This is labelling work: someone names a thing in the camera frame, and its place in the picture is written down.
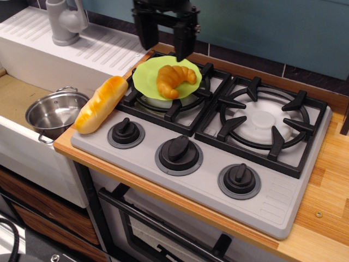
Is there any black oven door handle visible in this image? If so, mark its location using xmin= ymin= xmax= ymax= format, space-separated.
xmin=98 ymin=188 xmax=231 ymax=261

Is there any black left stove knob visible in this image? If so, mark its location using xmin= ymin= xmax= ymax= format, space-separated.
xmin=107 ymin=117 xmax=145 ymax=150

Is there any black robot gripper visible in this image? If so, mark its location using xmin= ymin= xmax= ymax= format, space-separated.
xmin=132 ymin=1 xmax=201 ymax=62

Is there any black left burner grate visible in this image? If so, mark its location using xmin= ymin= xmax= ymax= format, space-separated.
xmin=117 ymin=52 xmax=232 ymax=136

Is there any black right stove knob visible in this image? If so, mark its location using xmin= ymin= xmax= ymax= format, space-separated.
xmin=218 ymin=163 xmax=261 ymax=200

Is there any black burner grate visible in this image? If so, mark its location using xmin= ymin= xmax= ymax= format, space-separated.
xmin=195 ymin=76 xmax=328 ymax=178
xmin=117 ymin=52 xmax=232 ymax=136

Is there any yellow toy bread loaf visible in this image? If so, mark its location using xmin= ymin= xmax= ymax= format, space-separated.
xmin=75 ymin=76 xmax=128 ymax=134

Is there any black braided cable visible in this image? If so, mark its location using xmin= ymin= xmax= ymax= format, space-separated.
xmin=0 ymin=217 xmax=20 ymax=262

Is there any black right burner grate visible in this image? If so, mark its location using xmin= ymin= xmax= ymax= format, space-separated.
xmin=195 ymin=76 xmax=328 ymax=178

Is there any black middle stove knob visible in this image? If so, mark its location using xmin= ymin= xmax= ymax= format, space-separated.
xmin=155 ymin=135 xmax=203 ymax=176

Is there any orange toy croissant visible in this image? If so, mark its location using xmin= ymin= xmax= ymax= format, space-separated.
xmin=156 ymin=65 xmax=197 ymax=99

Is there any white right burner cap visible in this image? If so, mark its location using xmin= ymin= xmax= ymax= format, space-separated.
xmin=226 ymin=100 xmax=293 ymax=145

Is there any light green plastic plate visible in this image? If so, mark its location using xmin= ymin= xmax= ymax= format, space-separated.
xmin=133 ymin=55 xmax=202 ymax=100

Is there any black stove knob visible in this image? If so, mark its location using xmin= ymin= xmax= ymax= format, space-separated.
xmin=155 ymin=135 xmax=203 ymax=176
xmin=218 ymin=163 xmax=261 ymax=200
xmin=107 ymin=117 xmax=145 ymax=150

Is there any grey toy stove top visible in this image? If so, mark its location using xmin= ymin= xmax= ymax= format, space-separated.
xmin=71 ymin=52 xmax=332 ymax=239

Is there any wood grain drawer front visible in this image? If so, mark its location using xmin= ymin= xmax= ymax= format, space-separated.
xmin=1 ymin=167 xmax=107 ymax=261

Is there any white toy sink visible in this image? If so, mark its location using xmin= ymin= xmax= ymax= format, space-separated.
xmin=1 ymin=7 xmax=146 ymax=208

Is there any small stainless steel pot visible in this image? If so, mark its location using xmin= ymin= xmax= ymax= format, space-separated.
xmin=25 ymin=86 xmax=89 ymax=144

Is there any toy oven door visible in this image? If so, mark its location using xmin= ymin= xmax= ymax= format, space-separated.
xmin=92 ymin=174 xmax=281 ymax=261

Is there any grey toy faucet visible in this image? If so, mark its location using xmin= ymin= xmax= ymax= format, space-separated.
xmin=46 ymin=0 xmax=88 ymax=46

